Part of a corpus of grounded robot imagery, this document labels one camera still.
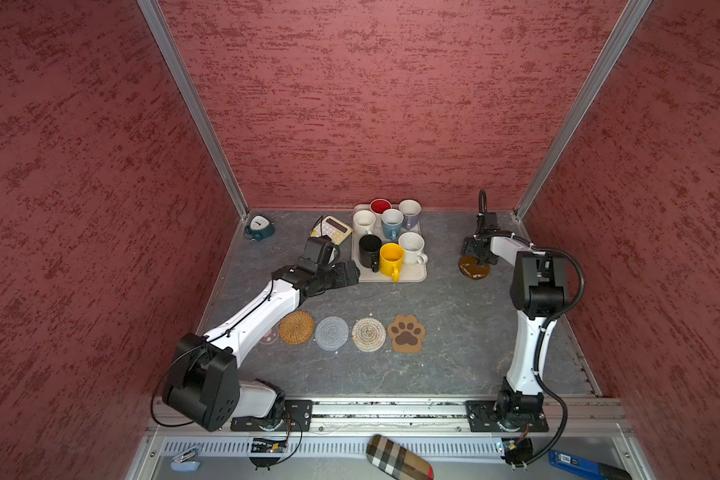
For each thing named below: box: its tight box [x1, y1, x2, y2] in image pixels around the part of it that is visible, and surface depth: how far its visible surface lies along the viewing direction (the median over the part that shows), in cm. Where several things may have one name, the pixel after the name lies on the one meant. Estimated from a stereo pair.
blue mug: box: [381, 208, 404, 242], surface depth 108 cm
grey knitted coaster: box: [314, 316, 349, 351], surface depth 89 cm
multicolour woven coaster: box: [352, 316, 386, 352], surface depth 89 cm
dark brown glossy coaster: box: [458, 255, 491, 280], surface depth 105 cm
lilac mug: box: [398, 199, 422, 230], surface depth 115 cm
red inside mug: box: [370, 198, 393, 215], surface depth 116 cm
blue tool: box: [549, 450, 633, 480], surface depth 67 cm
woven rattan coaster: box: [279, 310, 315, 345], surface depth 91 cm
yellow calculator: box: [309, 215, 353, 245], surface depth 116 cm
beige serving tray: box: [351, 204, 429, 283], surface depth 103 cm
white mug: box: [353, 210, 377, 237], surface depth 108 cm
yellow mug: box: [379, 242, 405, 282], surface depth 99 cm
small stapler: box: [170, 446, 201, 472], surface depth 68 cm
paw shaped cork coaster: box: [387, 314, 426, 354], surface depth 90 cm
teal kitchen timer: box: [244, 215, 275, 242], surface depth 112 cm
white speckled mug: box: [398, 231, 428, 265], surface depth 103 cm
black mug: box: [359, 234, 382, 273], surface depth 100 cm
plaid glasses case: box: [366, 434, 434, 480], surface depth 67 cm
